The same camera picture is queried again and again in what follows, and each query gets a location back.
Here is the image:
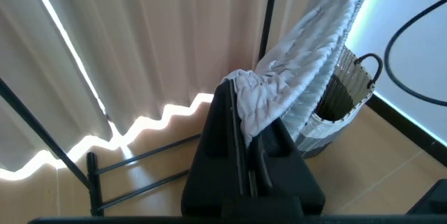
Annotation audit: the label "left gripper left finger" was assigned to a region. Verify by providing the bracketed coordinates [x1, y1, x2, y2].
[180, 79, 251, 217]

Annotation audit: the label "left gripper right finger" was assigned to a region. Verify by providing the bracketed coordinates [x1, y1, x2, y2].
[248, 117, 326, 217]

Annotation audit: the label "pale grey shorts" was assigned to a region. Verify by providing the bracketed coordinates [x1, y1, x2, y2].
[220, 0, 382, 148]

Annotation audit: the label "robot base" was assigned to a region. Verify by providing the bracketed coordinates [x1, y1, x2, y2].
[406, 178, 447, 215]

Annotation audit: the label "black clothes rack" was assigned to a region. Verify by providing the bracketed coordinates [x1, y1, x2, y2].
[0, 0, 283, 217]

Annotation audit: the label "white laundry basket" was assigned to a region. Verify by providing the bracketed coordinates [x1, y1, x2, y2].
[295, 45, 384, 159]

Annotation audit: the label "beige curtain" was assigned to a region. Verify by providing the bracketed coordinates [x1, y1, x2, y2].
[0, 0, 324, 173]

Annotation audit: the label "black cable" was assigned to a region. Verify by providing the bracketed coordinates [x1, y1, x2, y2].
[383, 0, 447, 107]

